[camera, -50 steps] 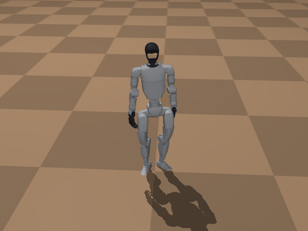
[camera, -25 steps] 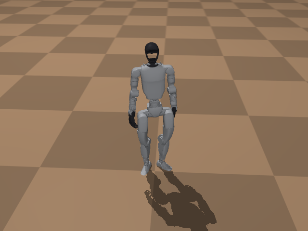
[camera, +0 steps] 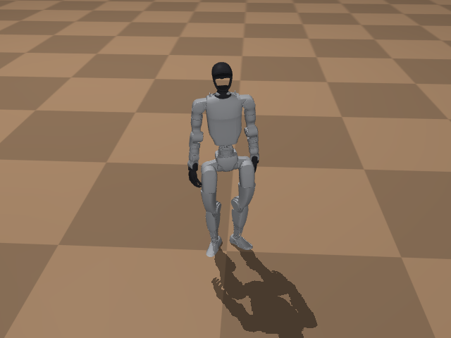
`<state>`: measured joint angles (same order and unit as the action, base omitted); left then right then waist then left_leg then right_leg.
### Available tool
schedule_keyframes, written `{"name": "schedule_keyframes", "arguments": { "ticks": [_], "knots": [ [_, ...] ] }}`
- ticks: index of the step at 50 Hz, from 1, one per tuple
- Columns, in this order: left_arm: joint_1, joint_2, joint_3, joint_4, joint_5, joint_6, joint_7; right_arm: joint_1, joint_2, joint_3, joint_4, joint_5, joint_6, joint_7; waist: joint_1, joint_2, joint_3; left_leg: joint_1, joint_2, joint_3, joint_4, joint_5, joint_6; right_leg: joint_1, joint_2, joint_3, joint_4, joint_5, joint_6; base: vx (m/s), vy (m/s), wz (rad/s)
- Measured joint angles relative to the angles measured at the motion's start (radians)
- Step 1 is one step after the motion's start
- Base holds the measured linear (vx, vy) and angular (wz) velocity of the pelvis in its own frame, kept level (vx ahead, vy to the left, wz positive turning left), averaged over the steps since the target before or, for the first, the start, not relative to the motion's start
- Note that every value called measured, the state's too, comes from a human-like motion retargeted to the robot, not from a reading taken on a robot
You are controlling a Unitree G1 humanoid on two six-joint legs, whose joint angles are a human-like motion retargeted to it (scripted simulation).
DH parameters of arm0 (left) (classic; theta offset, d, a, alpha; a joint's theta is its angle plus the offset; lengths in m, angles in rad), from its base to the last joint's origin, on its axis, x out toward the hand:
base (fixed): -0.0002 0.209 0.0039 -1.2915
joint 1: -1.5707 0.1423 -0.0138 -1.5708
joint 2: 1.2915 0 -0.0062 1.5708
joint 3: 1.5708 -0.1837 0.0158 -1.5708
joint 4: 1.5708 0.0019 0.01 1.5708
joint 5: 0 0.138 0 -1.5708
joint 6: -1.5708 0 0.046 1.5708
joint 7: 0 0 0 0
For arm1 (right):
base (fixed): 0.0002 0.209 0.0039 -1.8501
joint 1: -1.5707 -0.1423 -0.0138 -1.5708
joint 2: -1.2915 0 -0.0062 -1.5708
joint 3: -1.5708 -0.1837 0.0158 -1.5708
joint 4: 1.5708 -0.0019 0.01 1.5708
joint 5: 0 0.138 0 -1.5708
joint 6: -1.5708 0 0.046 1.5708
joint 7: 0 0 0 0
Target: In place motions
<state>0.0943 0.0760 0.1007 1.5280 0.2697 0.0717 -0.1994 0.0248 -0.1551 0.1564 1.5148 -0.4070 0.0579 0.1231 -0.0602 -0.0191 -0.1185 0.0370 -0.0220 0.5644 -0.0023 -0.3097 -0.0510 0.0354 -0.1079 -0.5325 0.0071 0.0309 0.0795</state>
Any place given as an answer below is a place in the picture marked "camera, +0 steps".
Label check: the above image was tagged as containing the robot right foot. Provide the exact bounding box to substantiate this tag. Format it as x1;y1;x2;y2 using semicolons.
206;236;222;257

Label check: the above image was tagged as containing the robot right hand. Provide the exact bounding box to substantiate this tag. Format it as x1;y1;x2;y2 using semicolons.
188;163;202;188

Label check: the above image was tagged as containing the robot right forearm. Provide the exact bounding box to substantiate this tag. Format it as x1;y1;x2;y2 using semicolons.
187;132;200;169

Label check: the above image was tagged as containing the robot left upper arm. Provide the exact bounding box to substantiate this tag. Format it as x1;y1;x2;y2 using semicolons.
240;94;257;137

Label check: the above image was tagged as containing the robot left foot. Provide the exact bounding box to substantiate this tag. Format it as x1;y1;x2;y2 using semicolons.
230;234;253;250

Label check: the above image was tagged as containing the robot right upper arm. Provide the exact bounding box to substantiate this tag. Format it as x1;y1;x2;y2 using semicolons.
191;98;206;142

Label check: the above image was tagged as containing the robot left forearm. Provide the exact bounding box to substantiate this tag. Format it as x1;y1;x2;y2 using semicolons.
247;129;259;161

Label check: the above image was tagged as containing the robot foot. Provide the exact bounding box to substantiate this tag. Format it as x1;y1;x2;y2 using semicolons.
230;234;253;250
206;236;222;257

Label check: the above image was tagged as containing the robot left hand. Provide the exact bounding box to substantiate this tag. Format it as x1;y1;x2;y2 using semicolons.
252;156;259;173

